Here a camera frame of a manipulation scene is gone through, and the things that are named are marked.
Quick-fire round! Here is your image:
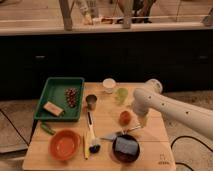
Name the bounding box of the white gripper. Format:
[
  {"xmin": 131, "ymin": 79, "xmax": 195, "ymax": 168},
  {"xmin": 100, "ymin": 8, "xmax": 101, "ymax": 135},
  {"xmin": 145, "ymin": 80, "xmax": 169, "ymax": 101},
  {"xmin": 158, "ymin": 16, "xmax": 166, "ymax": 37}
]
[{"xmin": 131, "ymin": 100, "xmax": 149, "ymax": 127}]

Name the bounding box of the red apple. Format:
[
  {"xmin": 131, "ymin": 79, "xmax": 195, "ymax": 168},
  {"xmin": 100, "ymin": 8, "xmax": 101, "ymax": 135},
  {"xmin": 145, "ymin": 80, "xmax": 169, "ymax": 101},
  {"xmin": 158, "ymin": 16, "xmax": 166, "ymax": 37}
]
[{"xmin": 119, "ymin": 111, "xmax": 131, "ymax": 126}]

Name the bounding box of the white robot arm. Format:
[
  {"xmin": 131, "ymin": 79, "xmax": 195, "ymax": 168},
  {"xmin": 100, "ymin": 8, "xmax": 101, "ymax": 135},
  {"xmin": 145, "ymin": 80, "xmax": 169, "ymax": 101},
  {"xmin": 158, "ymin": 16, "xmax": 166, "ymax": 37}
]
[{"xmin": 132, "ymin": 79, "xmax": 213, "ymax": 140}]

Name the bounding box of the translucent green cup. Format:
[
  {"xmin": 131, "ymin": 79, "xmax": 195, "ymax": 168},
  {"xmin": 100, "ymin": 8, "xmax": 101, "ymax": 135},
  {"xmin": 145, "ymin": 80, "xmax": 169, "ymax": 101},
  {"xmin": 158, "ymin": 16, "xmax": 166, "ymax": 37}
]
[{"xmin": 116, "ymin": 88, "xmax": 128, "ymax": 104}]

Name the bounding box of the white cup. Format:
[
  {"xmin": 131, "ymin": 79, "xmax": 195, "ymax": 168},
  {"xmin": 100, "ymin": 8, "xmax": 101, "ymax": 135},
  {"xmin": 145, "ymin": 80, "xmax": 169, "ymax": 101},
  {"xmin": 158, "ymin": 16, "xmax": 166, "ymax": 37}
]
[{"xmin": 102, "ymin": 78, "xmax": 116, "ymax": 94}]

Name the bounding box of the small metal cup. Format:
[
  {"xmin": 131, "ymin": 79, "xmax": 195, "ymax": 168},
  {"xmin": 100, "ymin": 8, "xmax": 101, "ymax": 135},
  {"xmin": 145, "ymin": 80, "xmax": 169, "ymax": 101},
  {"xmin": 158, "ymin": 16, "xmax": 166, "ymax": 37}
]
[{"xmin": 86, "ymin": 94, "xmax": 97, "ymax": 110}]

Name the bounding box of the dark blue sponge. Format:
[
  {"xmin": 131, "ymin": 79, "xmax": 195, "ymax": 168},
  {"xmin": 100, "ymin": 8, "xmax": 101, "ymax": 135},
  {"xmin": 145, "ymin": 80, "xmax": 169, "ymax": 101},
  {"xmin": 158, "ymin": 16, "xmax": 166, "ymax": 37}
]
[{"xmin": 115, "ymin": 137, "xmax": 138, "ymax": 155}]

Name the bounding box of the dark round plate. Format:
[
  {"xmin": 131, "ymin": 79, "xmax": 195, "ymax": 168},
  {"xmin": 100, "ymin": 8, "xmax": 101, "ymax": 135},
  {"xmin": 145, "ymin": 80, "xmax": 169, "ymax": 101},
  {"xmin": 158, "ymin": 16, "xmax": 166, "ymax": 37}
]
[{"xmin": 112, "ymin": 134, "xmax": 140, "ymax": 163}]

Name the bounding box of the dish brush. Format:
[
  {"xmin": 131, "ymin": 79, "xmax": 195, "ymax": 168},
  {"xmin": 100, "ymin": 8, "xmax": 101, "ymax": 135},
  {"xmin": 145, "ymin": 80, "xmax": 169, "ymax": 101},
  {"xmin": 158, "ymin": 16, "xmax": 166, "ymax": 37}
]
[{"xmin": 87, "ymin": 112, "xmax": 101, "ymax": 154}]

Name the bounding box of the yellow banana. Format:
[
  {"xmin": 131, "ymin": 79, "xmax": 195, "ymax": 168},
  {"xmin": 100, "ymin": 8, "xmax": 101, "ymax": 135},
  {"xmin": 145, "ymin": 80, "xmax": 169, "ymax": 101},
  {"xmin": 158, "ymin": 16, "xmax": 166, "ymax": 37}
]
[{"xmin": 83, "ymin": 132, "xmax": 90, "ymax": 160}]

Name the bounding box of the red grape bunch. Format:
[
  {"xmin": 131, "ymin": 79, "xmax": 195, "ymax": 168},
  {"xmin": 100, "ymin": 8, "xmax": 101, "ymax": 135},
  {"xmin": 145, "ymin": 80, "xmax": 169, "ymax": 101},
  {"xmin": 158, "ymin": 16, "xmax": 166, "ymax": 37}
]
[{"xmin": 65, "ymin": 88, "xmax": 77, "ymax": 108}]

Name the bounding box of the orange bowl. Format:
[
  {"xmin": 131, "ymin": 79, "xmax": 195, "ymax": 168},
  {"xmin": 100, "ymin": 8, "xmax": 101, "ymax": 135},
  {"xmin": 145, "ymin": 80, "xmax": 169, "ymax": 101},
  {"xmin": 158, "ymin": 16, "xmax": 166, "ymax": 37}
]
[{"xmin": 49, "ymin": 129, "xmax": 81, "ymax": 161}]

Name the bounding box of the green plastic tray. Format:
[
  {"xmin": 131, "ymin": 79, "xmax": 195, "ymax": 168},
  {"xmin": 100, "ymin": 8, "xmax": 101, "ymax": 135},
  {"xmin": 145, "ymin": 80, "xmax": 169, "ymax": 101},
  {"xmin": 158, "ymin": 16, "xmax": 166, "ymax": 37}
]
[{"xmin": 34, "ymin": 77, "xmax": 84, "ymax": 122}]

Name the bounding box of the green pepper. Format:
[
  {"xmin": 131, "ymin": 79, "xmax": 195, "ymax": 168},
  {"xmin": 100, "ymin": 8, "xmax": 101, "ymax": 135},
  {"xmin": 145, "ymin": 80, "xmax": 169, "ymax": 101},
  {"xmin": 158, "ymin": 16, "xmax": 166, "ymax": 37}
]
[{"xmin": 40, "ymin": 123, "xmax": 55, "ymax": 135}]

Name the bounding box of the black floor cable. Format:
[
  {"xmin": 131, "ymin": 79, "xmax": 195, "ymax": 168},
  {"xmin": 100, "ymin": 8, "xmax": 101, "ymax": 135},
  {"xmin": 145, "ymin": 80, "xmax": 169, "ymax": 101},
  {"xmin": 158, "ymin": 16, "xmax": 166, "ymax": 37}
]
[{"xmin": 170, "ymin": 134, "xmax": 213, "ymax": 171}]

